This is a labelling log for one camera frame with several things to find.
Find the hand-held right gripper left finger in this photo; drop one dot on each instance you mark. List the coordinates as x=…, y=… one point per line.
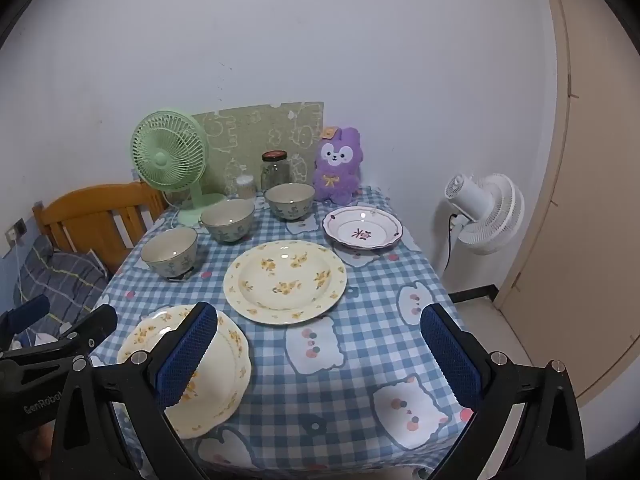
x=187, y=360

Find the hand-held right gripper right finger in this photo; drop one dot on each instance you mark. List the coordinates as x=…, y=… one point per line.
x=450, y=360

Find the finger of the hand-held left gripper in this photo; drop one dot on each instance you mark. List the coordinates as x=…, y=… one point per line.
x=95, y=325
x=27, y=312

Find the scalloped yellow floral plate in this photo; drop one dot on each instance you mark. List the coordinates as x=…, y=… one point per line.
x=225, y=375

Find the floral ceramic bowl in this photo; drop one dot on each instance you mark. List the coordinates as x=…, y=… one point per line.
x=167, y=250
x=290, y=202
x=227, y=220

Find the round yellow floral plate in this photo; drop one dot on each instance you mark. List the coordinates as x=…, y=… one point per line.
x=285, y=280

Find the white red-rimmed plate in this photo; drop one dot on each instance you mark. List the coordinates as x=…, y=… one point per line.
x=362, y=227

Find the grey plaid blanket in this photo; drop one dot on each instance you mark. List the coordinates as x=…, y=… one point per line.
x=60, y=280

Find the blue checkered tablecloth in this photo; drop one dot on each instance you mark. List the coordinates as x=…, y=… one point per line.
x=360, y=310

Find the wooden bed headboard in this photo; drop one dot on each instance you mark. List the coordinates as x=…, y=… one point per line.
x=85, y=210

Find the white standing fan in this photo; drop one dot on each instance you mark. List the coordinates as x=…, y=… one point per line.
x=480, y=205

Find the green desk fan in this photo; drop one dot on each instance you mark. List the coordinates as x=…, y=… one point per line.
x=162, y=157

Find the cotton swab container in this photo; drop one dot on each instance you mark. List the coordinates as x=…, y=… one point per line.
x=245, y=187

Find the glass jar with dark lid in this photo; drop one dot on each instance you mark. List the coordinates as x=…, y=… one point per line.
x=275, y=172

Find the beige door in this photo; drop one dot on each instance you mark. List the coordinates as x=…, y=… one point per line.
x=600, y=210

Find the purple plush toy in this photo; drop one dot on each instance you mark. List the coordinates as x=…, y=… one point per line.
x=335, y=170

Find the green printed mat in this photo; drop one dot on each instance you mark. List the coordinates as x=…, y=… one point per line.
x=250, y=130

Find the wall outlet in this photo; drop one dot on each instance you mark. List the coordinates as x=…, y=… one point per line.
x=15, y=232

